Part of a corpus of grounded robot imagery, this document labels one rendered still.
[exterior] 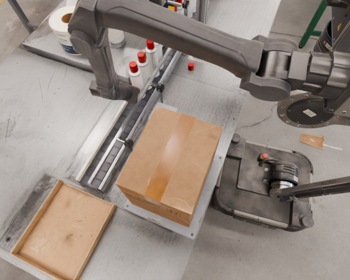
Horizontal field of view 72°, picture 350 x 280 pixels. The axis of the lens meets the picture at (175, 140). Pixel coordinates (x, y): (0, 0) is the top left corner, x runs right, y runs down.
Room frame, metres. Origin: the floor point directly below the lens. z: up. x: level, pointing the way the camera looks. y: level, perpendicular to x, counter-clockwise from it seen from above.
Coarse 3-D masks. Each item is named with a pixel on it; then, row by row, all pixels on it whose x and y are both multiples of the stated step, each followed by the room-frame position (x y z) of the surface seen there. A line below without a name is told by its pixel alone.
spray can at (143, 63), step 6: (138, 54) 0.77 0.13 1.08; (144, 54) 0.77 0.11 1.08; (138, 60) 0.77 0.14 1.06; (144, 60) 0.77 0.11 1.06; (138, 66) 0.76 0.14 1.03; (144, 66) 0.75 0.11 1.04; (144, 72) 0.75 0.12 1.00; (150, 72) 0.78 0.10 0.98; (144, 78) 0.75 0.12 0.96; (144, 84) 0.75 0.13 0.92
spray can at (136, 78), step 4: (132, 64) 0.72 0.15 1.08; (136, 64) 0.72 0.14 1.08; (132, 68) 0.71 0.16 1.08; (136, 68) 0.71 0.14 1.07; (128, 72) 0.72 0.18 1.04; (132, 72) 0.71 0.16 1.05; (136, 72) 0.71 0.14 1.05; (140, 72) 0.72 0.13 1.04; (132, 76) 0.70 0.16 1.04; (136, 76) 0.70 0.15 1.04; (140, 76) 0.71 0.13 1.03; (132, 80) 0.70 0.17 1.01; (136, 80) 0.70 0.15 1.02; (140, 80) 0.71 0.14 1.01; (132, 84) 0.71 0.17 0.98; (136, 84) 0.70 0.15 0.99; (140, 84) 0.70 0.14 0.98; (140, 88) 0.70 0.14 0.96; (140, 92) 0.70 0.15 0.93; (144, 96) 0.71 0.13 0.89
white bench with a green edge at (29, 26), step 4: (8, 0) 2.23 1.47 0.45; (12, 0) 2.24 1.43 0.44; (12, 4) 2.23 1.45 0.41; (16, 4) 2.25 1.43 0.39; (16, 8) 2.23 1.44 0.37; (20, 8) 2.26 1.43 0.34; (16, 12) 2.23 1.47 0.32; (20, 12) 2.24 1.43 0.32; (20, 16) 2.23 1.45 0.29; (24, 16) 2.26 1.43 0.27; (24, 20) 2.23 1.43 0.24; (24, 24) 2.23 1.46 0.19; (28, 24) 2.23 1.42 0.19; (32, 24) 2.22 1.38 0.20; (36, 24) 2.21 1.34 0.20; (28, 28) 2.23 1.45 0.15; (32, 28) 2.26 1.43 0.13; (28, 32) 2.24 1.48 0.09
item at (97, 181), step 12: (168, 60) 0.94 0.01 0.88; (156, 84) 0.78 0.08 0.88; (120, 120) 0.59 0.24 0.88; (132, 120) 0.59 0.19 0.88; (108, 144) 0.47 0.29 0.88; (120, 144) 0.47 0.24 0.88; (96, 156) 0.42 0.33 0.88; (108, 156) 0.41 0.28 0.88; (108, 168) 0.36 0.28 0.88; (84, 180) 0.32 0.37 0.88; (96, 180) 0.31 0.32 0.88
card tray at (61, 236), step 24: (72, 192) 0.28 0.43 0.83; (48, 216) 0.19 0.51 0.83; (72, 216) 0.19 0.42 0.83; (96, 216) 0.18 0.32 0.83; (24, 240) 0.11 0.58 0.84; (48, 240) 0.10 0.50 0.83; (72, 240) 0.10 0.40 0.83; (96, 240) 0.09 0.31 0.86; (48, 264) 0.02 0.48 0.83; (72, 264) 0.02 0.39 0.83
